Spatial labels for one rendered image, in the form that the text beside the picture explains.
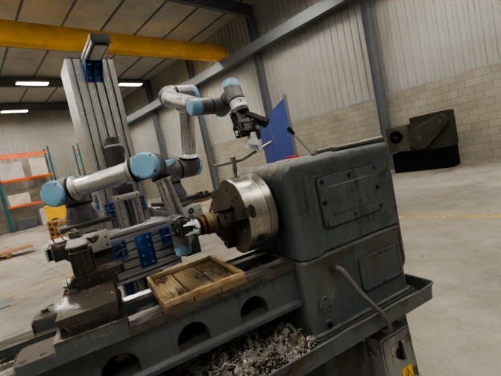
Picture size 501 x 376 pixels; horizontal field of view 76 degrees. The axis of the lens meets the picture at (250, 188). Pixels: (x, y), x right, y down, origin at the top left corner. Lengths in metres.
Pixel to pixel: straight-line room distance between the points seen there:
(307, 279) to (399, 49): 10.67
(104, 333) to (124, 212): 0.96
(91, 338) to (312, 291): 0.78
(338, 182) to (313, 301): 0.49
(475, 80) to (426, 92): 1.23
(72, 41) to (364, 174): 11.68
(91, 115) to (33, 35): 10.33
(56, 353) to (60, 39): 11.72
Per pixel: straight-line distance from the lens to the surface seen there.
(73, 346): 1.08
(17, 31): 12.24
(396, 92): 11.53
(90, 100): 2.06
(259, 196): 1.23
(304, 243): 1.26
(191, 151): 1.93
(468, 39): 11.14
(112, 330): 1.08
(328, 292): 1.39
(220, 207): 1.33
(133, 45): 13.33
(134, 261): 1.82
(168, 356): 1.22
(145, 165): 1.47
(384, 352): 1.61
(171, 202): 1.62
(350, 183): 1.41
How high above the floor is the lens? 1.30
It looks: 5 degrees down
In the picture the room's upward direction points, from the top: 12 degrees counter-clockwise
